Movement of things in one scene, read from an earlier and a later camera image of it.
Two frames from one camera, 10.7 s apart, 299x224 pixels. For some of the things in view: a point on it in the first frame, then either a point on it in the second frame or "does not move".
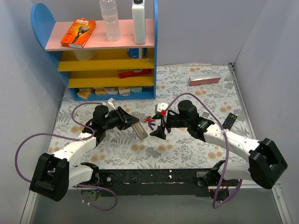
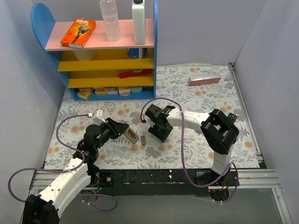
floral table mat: x=210 y=88 does not move
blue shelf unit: x=103 y=70 does not move
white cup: x=85 y=55 does not move
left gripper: x=123 y=117 to x=112 y=128
